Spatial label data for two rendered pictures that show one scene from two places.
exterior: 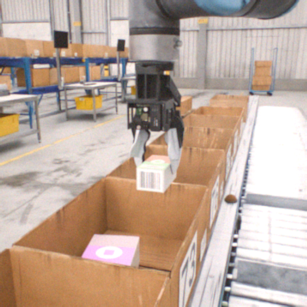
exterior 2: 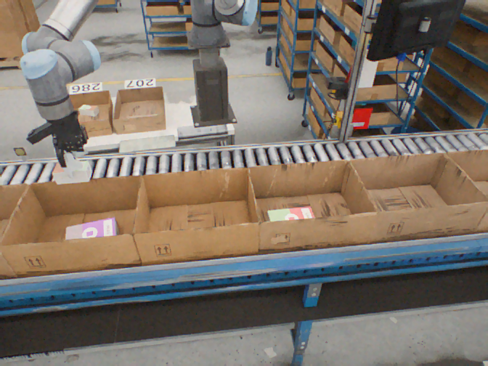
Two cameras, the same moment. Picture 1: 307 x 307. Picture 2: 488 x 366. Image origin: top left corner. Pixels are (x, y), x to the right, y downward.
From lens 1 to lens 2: 1.30 m
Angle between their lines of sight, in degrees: 97
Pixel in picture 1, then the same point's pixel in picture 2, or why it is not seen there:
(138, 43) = (68, 104)
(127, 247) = (82, 227)
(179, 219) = (33, 217)
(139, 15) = (64, 89)
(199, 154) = not seen: outside the picture
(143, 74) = (68, 120)
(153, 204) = (22, 226)
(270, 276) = not seen: hidden behind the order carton
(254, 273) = not seen: hidden behind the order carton
